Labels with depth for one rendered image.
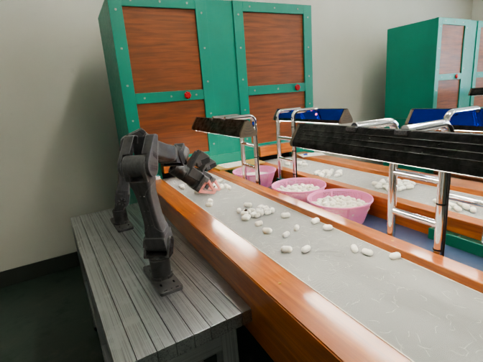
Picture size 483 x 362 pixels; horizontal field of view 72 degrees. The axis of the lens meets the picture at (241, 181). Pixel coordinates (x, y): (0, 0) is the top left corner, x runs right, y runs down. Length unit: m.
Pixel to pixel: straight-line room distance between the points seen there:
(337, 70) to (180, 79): 2.32
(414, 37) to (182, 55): 2.60
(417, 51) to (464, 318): 3.38
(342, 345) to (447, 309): 0.28
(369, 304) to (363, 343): 0.16
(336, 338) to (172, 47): 1.82
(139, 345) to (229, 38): 1.86
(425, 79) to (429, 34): 0.42
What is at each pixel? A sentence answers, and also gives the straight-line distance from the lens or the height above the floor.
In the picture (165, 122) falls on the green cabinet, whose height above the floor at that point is 1.09.
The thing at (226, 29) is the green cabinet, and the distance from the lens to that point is 2.29.
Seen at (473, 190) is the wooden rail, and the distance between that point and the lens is 1.68.
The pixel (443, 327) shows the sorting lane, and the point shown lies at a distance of 0.82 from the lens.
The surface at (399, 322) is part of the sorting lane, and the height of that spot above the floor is 0.74.
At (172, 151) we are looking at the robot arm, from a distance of 1.12.
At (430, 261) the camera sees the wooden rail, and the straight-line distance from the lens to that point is 1.00.
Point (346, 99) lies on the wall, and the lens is 4.15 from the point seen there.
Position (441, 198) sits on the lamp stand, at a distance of 1.00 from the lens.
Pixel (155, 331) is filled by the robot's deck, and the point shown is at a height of 0.67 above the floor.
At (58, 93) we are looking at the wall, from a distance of 2.77.
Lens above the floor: 1.21
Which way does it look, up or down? 14 degrees down
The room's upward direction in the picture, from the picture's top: 4 degrees counter-clockwise
